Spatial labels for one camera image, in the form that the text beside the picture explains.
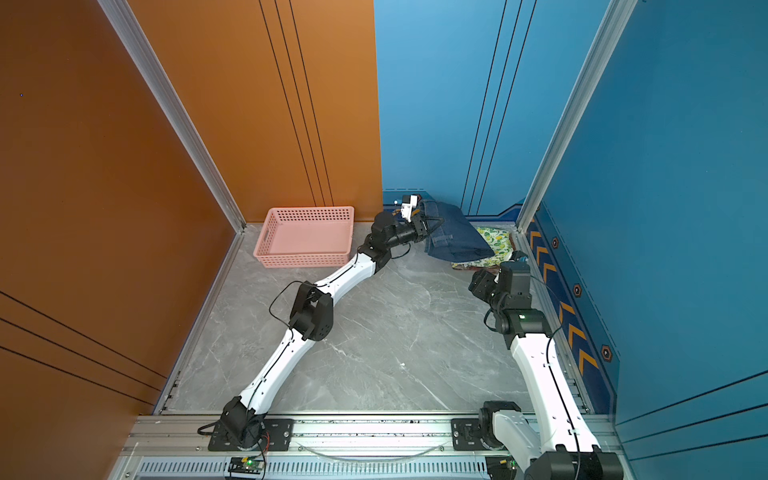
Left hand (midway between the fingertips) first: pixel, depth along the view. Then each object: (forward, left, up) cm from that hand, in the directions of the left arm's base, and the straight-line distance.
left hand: (446, 219), depth 88 cm
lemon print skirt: (+6, -22, -17) cm, 28 cm away
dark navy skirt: (-4, -1, -3) cm, 5 cm away
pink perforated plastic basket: (+14, +50, -24) cm, 57 cm away
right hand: (-18, -8, -4) cm, 20 cm away
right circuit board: (-58, -11, -26) cm, 64 cm away
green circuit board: (-58, +50, -26) cm, 81 cm away
